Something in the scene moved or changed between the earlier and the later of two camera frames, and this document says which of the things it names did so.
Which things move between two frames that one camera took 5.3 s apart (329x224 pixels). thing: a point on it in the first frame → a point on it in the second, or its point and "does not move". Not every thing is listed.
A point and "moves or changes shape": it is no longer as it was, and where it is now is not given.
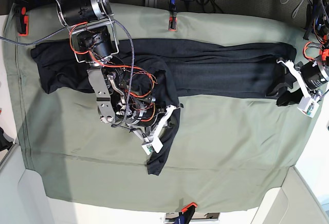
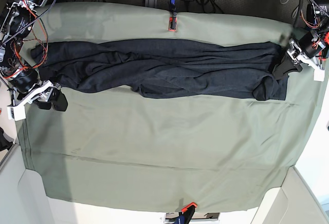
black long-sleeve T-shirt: [179, 68] moves or changes shape
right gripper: [312, 74] → [295, 53]
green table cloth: [229, 153] does not move
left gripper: [152, 126] → [57, 100]
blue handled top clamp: [172, 20] does not move
